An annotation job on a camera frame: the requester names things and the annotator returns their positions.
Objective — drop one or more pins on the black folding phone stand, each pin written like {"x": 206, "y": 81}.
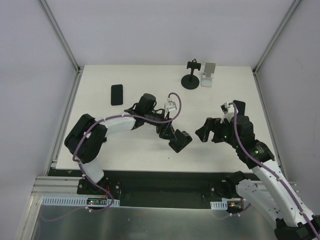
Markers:
{"x": 182, "y": 139}

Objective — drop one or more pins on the white cable duct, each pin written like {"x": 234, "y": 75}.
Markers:
{"x": 68, "y": 201}
{"x": 219, "y": 205}

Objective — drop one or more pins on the right white cable duct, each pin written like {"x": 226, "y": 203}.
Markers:
{"x": 219, "y": 205}

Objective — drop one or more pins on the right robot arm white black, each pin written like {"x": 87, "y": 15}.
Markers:
{"x": 289, "y": 217}

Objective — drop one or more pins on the left aluminium frame post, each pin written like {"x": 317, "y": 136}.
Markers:
{"x": 59, "y": 35}

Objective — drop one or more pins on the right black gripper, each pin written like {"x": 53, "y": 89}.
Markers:
{"x": 217, "y": 130}

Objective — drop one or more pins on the black round-base clamp stand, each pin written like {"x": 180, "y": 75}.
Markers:
{"x": 191, "y": 81}

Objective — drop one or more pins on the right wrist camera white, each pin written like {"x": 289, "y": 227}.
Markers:
{"x": 227, "y": 108}

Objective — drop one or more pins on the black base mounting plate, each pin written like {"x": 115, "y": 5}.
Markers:
{"x": 151, "y": 189}

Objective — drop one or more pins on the aluminium frame post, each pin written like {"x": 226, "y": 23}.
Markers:
{"x": 277, "y": 34}
{"x": 59, "y": 35}

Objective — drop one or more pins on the left white cable duct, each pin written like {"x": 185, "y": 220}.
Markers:
{"x": 68, "y": 201}

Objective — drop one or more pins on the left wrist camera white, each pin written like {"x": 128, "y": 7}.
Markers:
{"x": 170, "y": 105}

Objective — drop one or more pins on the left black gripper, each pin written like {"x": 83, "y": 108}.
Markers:
{"x": 167, "y": 133}

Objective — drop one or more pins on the right aluminium frame post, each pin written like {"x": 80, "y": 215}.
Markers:
{"x": 277, "y": 34}

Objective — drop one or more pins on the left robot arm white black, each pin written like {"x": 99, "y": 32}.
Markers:
{"x": 85, "y": 139}

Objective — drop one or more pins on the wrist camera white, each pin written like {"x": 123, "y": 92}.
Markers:
{"x": 227, "y": 108}
{"x": 170, "y": 105}

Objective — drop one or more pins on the aluminium front rail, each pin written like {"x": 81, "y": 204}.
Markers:
{"x": 55, "y": 186}

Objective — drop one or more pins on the black phone far left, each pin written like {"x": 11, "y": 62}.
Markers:
{"x": 116, "y": 95}

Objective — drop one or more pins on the silver metal phone stand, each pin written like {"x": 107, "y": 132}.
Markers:
{"x": 208, "y": 74}

